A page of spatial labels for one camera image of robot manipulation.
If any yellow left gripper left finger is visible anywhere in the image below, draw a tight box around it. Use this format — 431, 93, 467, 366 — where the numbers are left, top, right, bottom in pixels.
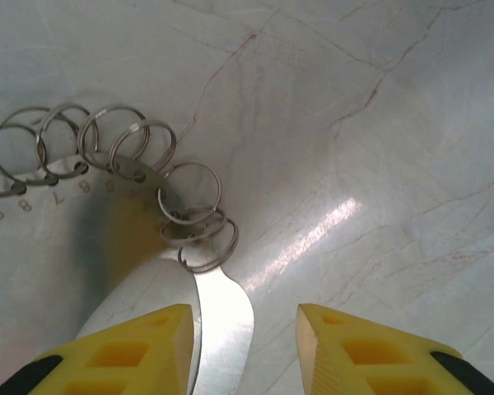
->
0, 303, 202, 395

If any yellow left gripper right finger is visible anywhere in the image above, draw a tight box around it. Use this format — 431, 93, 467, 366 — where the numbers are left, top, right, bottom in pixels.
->
295, 303, 494, 395

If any silver metal chain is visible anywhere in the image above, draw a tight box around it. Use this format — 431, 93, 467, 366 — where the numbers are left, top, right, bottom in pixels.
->
0, 152, 257, 395

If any steel split ring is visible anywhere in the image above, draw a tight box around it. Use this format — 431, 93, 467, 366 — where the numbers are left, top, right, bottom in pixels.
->
108, 118, 178, 174
159, 207, 228, 249
0, 105, 54, 186
156, 161, 223, 225
175, 216, 240, 274
35, 102, 92, 174
77, 105, 149, 170

